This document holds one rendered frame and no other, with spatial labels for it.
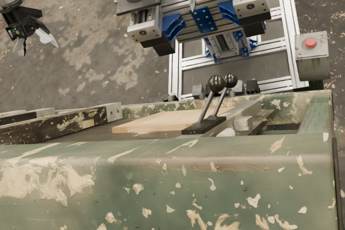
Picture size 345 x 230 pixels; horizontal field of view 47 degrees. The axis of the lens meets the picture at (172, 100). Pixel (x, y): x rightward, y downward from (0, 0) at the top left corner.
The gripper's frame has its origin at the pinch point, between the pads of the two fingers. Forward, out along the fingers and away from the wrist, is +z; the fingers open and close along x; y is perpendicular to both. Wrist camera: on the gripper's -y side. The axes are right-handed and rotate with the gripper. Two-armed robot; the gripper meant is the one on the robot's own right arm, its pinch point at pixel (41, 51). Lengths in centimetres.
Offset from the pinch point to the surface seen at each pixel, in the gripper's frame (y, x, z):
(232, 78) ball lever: 37, 73, 5
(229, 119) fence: 35, 69, 18
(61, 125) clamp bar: 22.2, 9.5, 19.1
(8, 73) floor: -157, -163, 67
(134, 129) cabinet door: 25.1, 36.0, 23.3
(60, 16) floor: -205, -118, 42
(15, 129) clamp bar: 39.3, 8.6, 7.1
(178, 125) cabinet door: 26, 51, 23
